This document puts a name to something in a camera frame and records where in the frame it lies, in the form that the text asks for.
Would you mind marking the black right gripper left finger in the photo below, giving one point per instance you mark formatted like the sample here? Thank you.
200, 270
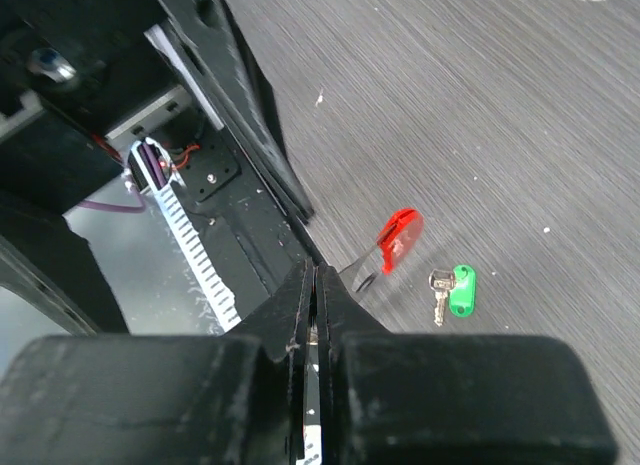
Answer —
131, 399

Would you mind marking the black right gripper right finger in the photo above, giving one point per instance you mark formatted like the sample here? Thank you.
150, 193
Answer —
391, 398

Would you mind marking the green tagged key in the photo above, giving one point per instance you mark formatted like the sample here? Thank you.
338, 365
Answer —
454, 291

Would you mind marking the red handled crescent blade keychain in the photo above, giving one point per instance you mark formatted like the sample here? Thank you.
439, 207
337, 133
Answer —
395, 241

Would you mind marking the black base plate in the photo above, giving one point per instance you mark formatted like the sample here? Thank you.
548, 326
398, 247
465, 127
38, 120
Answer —
251, 242

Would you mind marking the white slotted cable duct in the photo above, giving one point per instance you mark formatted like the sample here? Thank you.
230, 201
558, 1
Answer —
220, 298

